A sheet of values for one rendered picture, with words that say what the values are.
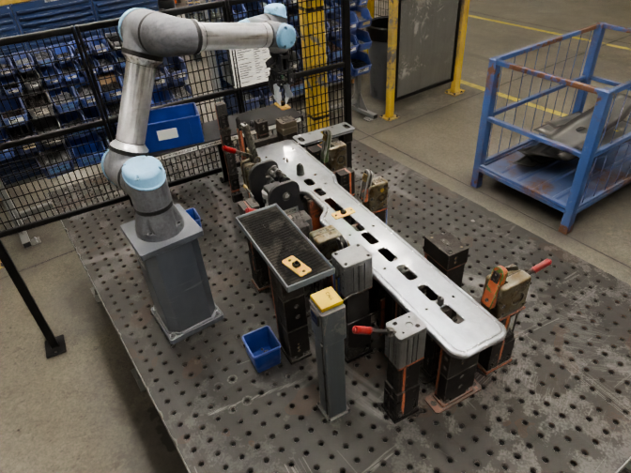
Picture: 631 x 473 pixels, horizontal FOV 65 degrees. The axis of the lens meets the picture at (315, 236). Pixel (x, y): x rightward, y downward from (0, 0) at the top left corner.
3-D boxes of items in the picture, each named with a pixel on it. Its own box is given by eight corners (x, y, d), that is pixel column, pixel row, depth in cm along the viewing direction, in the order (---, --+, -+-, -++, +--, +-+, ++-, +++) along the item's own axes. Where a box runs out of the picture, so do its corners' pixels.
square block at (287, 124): (302, 186, 251) (297, 119, 230) (288, 190, 249) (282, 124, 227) (296, 179, 257) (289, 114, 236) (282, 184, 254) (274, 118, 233)
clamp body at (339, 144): (354, 212, 231) (353, 144, 210) (331, 220, 226) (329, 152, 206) (344, 203, 237) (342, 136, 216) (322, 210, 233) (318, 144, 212)
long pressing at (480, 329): (520, 330, 131) (521, 326, 130) (454, 366, 123) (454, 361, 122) (291, 139, 230) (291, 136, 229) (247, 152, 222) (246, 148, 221)
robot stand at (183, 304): (172, 345, 172) (140, 256, 148) (151, 312, 186) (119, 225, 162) (224, 318, 181) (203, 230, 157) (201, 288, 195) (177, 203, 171)
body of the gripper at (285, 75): (278, 89, 183) (275, 55, 175) (269, 82, 189) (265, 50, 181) (297, 84, 185) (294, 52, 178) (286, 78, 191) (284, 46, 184)
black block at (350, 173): (361, 229, 220) (361, 171, 202) (341, 236, 216) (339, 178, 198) (352, 220, 226) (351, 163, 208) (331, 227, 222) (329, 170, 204)
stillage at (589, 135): (568, 138, 422) (600, 21, 365) (666, 175, 368) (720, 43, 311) (469, 185, 373) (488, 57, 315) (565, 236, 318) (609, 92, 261)
